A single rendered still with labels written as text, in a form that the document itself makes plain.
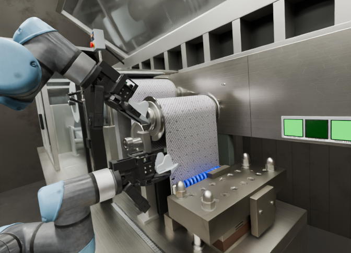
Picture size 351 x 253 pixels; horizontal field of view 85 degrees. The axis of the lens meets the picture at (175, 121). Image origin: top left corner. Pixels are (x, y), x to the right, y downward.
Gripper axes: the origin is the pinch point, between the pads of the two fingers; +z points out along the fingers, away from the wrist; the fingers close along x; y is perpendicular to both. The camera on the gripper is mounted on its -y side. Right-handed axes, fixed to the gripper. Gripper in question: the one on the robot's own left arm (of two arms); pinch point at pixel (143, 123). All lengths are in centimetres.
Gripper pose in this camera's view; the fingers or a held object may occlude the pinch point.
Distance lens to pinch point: 59.5
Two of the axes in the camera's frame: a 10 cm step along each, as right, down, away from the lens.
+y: 4.4, -8.5, 3.0
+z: 6.6, 5.3, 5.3
